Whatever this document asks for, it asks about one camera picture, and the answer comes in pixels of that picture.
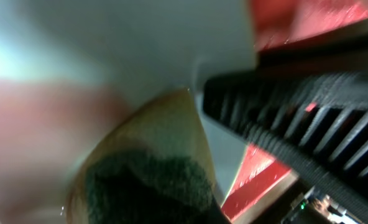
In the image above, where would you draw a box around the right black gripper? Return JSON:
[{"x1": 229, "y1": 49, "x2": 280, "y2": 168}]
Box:
[{"x1": 202, "y1": 12, "x2": 368, "y2": 224}]

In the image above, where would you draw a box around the green yellow sponge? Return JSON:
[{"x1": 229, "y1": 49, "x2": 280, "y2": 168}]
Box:
[{"x1": 65, "y1": 88, "x2": 228, "y2": 224}]

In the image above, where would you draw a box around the light blue plate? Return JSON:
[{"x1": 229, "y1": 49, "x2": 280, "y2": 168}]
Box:
[{"x1": 0, "y1": 0, "x2": 257, "y2": 223}]

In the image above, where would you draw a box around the red plastic tray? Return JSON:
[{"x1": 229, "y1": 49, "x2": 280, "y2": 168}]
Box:
[{"x1": 221, "y1": 0, "x2": 368, "y2": 223}]

